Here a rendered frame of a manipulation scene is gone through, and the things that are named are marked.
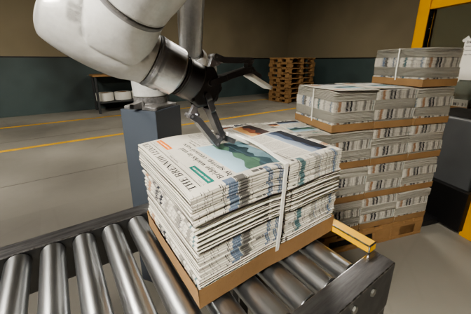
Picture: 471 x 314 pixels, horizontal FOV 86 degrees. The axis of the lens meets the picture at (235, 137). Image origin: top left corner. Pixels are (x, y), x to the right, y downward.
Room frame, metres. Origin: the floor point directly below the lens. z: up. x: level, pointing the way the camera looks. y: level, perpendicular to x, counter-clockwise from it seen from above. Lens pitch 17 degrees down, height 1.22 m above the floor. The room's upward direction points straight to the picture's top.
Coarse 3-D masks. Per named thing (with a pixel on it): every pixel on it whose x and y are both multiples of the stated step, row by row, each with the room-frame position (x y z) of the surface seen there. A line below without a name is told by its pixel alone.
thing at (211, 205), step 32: (160, 160) 0.46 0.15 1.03; (192, 160) 0.46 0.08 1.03; (224, 160) 0.46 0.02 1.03; (256, 160) 0.46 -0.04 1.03; (160, 192) 0.47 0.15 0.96; (192, 192) 0.35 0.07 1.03; (224, 192) 0.36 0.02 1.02; (256, 192) 0.40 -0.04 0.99; (160, 224) 0.50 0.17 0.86; (192, 224) 0.33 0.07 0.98; (224, 224) 0.37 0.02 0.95; (256, 224) 0.41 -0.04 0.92; (192, 256) 0.36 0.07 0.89; (224, 256) 0.37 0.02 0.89; (256, 256) 0.41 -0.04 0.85
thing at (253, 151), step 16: (224, 144) 0.56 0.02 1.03; (240, 144) 0.56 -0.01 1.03; (272, 160) 0.47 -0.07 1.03; (288, 160) 0.46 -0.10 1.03; (288, 176) 0.45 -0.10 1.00; (272, 192) 0.42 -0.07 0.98; (288, 192) 0.45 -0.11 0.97; (272, 208) 0.43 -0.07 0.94; (288, 208) 0.46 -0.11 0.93; (272, 224) 0.43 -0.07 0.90; (272, 240) 0.44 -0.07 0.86
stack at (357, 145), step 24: (336, 144) 1.36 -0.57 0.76; (360, 144) 1.41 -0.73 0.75; (384, 144) 1.47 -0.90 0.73; (408, 144) 1.52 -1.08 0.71; (360, 168) 1.41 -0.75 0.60; (384, 168) 1.47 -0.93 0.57; (336, 192) 1.37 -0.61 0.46; (360, 192) 1.42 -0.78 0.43; (336, 216) 1.37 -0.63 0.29; (360, 216) 1.44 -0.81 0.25; (384, 216) 1.49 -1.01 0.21; (336, 240) 1.38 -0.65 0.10; (384, 240) 1.50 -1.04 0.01
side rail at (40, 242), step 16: (144, 208) 0.66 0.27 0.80; (80, 224) 0.58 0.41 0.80; (96, 224) 0.58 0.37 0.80; (32, 240) 0.52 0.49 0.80; (48, 240) 0.52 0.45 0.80; (64, 240) 0.52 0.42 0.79; (96, 240) 0.56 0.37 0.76; (128, 240) 0.61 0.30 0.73; (0, 256) 0.47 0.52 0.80; (32, 256) 0.49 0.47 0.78; (0, 272) 0.45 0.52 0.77; (32, 272) 0.48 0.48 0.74; (32, 288) 0.48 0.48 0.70
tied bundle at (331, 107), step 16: (304, 96) 1.62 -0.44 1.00; (320, 96) 1.46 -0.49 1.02; (336, 96) 1.34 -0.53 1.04; (352, 96) 1.38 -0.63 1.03; (368, 96) 1.41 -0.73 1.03; (304, 112) 1.60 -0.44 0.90; (320, 112) 1.45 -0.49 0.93; (336, 112) 1.35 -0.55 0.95; (352, 112) 1.38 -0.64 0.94; (368, 112) 1.42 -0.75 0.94
